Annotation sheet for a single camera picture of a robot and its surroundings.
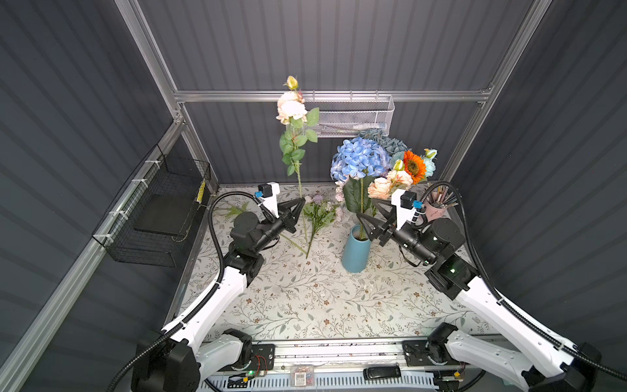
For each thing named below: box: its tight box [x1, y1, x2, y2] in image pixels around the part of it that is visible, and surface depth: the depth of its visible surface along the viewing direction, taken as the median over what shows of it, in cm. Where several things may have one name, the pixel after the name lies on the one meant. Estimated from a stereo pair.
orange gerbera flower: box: [403, 150, 427, 186], surface depth 72 cm
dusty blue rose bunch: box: [357, 128, 409, 157], surface depth 84 cm
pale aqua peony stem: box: [423, 147, 438, 178], surface depth 75 cm
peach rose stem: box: [367, 159, 414, 201], surface depth 68 cm
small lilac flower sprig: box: [302, 193, 337, 259], surface depth 104 cm
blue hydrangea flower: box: [329, 137, 392, 241], surface depth 65 cm
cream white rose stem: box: [276, 75, 321, 241], surface depth 64 cm
